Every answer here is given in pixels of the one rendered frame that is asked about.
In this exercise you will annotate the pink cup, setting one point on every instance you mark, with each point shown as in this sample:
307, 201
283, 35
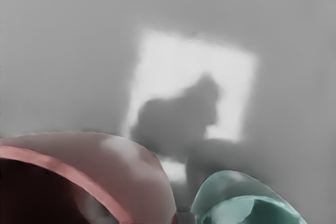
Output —
110, 166

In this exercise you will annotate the teal cup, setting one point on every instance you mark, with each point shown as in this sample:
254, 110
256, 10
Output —
223, 195

